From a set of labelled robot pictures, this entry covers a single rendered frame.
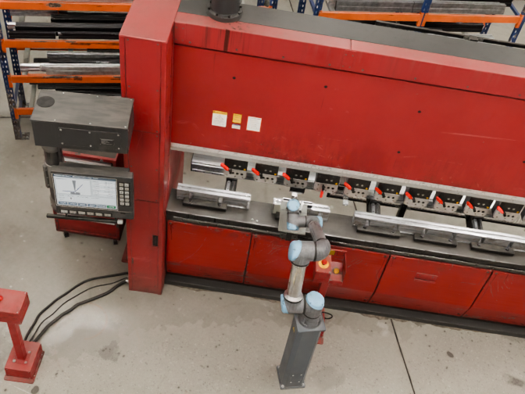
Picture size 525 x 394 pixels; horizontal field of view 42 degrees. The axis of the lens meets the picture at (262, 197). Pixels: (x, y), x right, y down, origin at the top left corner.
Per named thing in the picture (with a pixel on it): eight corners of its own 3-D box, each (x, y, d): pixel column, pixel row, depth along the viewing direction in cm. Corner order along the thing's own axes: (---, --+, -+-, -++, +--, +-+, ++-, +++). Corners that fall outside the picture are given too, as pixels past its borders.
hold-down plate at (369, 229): (355, 232, 465) (357, 229, 462) (356, 226, 468) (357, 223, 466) (398, 238, 465) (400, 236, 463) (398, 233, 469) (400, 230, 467)
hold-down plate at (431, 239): (413, 241, 466) (414, 238, 463) (412, 234, 469) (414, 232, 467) (456, 248, 466) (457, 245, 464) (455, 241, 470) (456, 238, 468)
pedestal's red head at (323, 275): (312, 281, 459) (317, 266, 445) (312, 263, 469) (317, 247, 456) (341, 285, 460) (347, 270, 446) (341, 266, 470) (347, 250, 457)
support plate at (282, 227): (277, 231, 442) (277, 230, 441) (280, 202, 460) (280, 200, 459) (305, 235, 442) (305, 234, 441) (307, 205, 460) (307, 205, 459)
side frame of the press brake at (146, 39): (128, 290, 514) (118, 34, 345) (151, 207, 572) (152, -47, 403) (161, 295, 514) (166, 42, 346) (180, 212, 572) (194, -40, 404)
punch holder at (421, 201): (402, 204, 446) (409, 188, 434) (402, 195, 452) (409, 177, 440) (425, 208, 446) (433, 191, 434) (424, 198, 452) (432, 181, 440)
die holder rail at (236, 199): (176, 198, 465) (176, 188, 458) (177, 191, 469) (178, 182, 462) (248, 209, 467) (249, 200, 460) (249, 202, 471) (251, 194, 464)
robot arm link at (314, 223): (337, 247, 381) (321, 211, 426) (318, 246, 380) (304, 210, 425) (334, 265, 386) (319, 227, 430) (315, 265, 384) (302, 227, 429)
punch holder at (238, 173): (223, 176, 443) (224, 158, 431) (224, 167, 449) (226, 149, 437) (245, 180, 443) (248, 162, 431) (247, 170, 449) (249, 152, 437)
